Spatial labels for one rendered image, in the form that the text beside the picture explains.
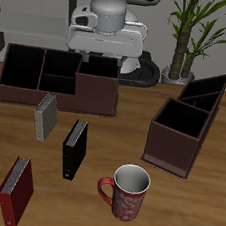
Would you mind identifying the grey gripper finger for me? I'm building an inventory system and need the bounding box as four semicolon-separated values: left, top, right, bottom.
116;54;128;68
78;49;92;64

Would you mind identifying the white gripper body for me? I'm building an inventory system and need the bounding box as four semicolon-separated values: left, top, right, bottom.
64;12;150;61

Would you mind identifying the dark brown desk caddy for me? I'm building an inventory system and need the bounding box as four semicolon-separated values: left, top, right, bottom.
0;41;124;119
138;63;226;185

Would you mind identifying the yellowish grey book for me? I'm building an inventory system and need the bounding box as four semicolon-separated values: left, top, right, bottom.
29;91;62;145

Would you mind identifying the black book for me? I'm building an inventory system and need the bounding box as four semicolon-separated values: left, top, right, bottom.
57;117;92;183

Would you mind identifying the red book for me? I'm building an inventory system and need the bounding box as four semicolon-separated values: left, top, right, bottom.
0;153;39;226

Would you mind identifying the green pot plant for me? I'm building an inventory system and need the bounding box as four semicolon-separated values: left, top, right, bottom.
159;0;226;93

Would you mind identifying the red patterned mug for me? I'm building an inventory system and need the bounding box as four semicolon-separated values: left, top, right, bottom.
92;160;154;225

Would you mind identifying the light grey wall cabinet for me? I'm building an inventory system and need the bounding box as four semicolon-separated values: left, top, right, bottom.
0;0;79;43

